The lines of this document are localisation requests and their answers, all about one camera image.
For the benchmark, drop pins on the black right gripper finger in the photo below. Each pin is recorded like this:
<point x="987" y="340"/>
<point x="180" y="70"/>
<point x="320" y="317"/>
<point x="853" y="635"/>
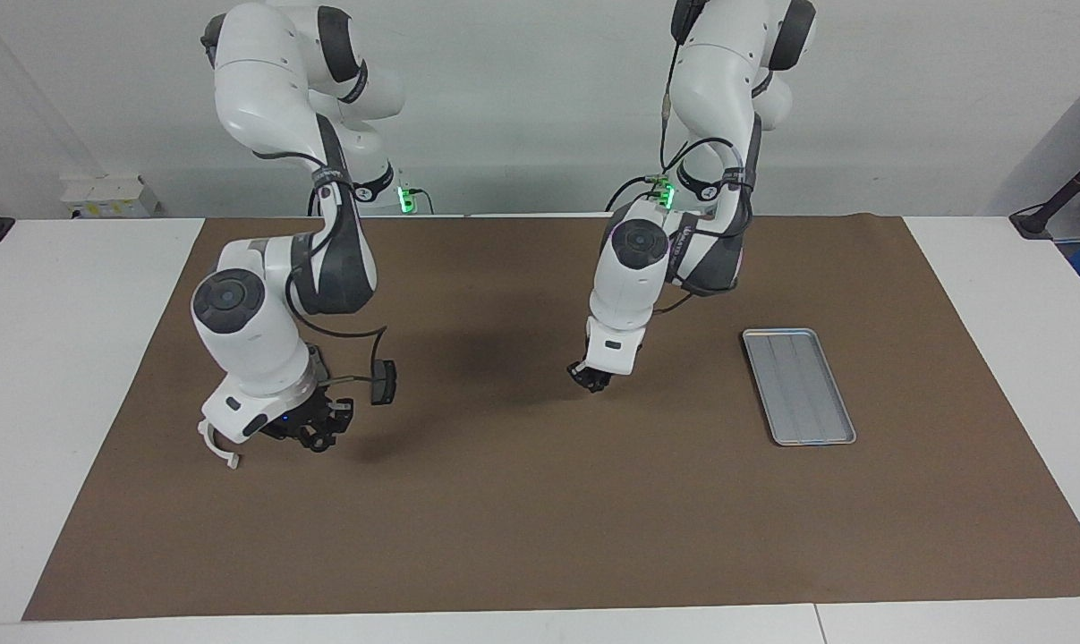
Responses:
<point x="307" y="440"/>
<point x="331" y="438"/>

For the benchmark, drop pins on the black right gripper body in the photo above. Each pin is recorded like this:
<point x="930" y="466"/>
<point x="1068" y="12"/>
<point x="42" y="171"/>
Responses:
<point x="320" y="413"/>

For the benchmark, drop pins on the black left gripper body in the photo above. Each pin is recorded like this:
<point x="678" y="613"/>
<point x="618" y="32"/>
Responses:
<point x="591" y="376"/>

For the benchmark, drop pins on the large black bearing gear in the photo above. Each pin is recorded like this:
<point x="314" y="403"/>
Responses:
<point x="318" y="444"/>

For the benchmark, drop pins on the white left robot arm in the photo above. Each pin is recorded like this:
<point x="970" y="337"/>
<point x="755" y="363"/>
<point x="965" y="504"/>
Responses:
<point x="718" y="80"/>

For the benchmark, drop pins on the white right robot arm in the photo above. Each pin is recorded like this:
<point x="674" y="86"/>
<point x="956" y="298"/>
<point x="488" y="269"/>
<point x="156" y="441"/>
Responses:
<point x="253" y="340"/>

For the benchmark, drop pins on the silver metal tray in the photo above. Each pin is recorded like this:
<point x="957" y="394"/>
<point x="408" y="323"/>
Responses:
<point x="799" y="385"/>

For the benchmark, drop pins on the dark rectangular brake pad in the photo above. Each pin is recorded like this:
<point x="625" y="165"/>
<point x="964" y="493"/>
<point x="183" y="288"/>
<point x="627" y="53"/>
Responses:
<point x="386" y="380"/>

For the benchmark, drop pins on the brown table mat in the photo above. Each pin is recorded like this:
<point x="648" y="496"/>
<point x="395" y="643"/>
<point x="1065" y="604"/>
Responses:
<point x="540" y="501"/>

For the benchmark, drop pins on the white curved plastic bracket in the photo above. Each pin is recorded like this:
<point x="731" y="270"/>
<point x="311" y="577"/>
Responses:
<point x="222" y="454"/>

